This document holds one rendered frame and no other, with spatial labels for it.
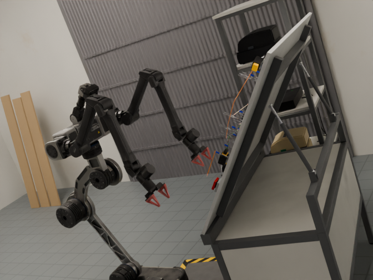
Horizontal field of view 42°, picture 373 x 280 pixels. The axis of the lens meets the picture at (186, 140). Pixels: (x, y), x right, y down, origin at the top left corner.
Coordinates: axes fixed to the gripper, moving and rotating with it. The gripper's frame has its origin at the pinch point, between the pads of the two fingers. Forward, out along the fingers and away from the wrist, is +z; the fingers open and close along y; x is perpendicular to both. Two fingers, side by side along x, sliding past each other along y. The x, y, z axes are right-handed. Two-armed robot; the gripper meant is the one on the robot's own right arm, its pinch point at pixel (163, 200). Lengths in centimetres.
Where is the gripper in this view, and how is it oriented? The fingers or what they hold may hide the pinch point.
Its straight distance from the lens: 266.9
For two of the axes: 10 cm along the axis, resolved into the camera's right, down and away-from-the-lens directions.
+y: 5.0, -4.0, 7.7
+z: 6.8, 7.3, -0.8
